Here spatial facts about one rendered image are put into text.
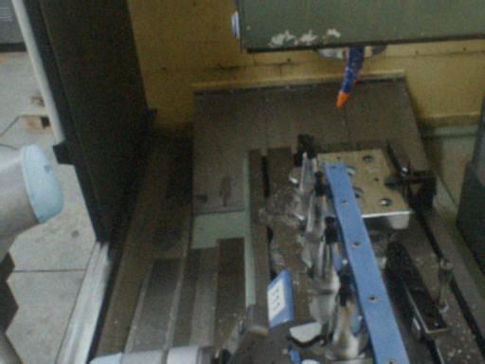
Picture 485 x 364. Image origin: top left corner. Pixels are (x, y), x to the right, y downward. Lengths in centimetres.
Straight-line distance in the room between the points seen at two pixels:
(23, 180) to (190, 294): 74
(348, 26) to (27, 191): 50
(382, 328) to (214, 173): 133
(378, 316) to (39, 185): 51
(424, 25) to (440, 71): 160
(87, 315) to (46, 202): 61
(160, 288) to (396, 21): 107
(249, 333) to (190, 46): 160
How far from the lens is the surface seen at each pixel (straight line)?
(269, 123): 207
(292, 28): 69
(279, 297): 113
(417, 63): 227
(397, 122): 212
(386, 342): 71
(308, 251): 83
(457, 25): 74
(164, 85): 220
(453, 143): 238
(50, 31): 130
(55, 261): 287
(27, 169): 83
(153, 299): 150
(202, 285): 148
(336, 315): 67
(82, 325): 139
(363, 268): 79
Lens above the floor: 179
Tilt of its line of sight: 32 degrees down
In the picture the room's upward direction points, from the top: 2 degrees counter-clockwise
